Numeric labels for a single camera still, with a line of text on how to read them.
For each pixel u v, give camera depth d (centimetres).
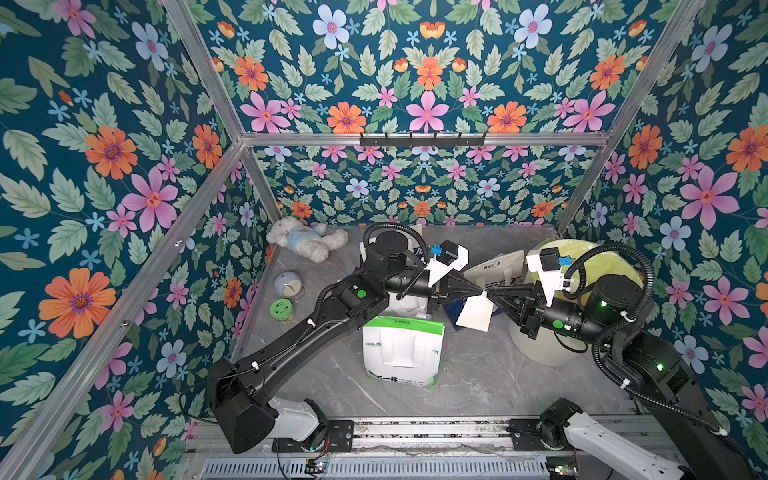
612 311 40
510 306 54
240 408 37
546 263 46
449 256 47
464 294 56
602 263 77
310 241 105
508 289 52
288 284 94
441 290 51
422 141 93
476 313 60
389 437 75
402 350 72
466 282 55
